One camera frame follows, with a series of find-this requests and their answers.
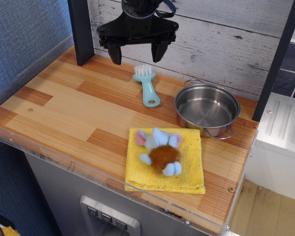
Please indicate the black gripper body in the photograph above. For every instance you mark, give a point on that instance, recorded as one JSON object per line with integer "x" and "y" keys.
{"x": 125, "y": 30}

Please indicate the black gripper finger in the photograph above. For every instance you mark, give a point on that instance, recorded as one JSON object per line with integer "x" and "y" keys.
{"x": 115, "y": 53}
{"x": 158, "y": 50}

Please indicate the light blue dish brush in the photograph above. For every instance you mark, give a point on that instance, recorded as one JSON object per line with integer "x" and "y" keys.
{"x": 144, "y": 74}

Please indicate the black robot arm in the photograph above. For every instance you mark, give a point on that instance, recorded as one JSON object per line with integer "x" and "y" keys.
{"x": 146, "y": 8}

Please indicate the stainless steel pot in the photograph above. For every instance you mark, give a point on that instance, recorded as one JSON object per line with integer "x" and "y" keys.
{"x": 209, "y": 108}

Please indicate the yellow cloth napkin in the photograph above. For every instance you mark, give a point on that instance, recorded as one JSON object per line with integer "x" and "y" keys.
{"x": 140, "y": 176}

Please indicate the blue plush elephant toy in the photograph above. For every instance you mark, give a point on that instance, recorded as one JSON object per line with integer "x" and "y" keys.
{"x": 163, "y": 151}

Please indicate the white ridged appliance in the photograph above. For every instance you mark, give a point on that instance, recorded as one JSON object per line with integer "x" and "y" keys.
{"x": 272, "y": 160}

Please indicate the silver control panel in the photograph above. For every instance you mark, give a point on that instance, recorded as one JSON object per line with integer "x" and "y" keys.
{"x": 103, "y": 220}

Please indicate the yellow object bottom corner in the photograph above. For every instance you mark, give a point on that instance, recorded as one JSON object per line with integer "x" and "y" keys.
{"x": 9, "y": 231}

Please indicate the dark vertical post right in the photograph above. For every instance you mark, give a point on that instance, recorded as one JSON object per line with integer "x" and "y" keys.
{"x": 276, "y": 63}

